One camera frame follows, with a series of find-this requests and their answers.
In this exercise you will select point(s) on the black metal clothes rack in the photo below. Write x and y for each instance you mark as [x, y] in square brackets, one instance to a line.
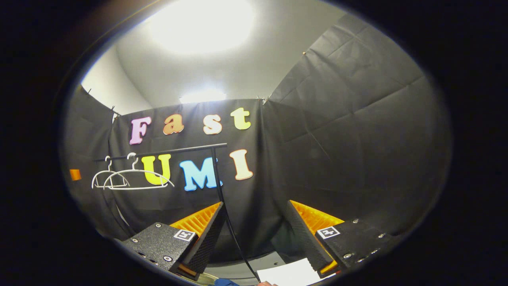
[178, 150]

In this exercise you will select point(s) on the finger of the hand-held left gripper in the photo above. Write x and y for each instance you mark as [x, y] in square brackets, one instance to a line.
[75, 175]

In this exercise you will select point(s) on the black backdrop cloth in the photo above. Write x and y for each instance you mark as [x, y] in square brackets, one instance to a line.
[349, 139]

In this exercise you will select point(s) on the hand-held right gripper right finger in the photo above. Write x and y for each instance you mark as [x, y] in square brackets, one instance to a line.
[305, 242]

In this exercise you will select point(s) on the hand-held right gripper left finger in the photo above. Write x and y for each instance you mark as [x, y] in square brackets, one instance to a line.
[206, 242]

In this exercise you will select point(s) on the ceiling light panel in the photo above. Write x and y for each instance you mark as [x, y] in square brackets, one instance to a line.
[202, 96]

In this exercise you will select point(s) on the white plastic clothes hanger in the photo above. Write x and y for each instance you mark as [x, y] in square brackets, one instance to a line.
[139, 188]
[93, 182]

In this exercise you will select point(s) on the white paper sheet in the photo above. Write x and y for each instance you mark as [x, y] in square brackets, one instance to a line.
[289, 274]

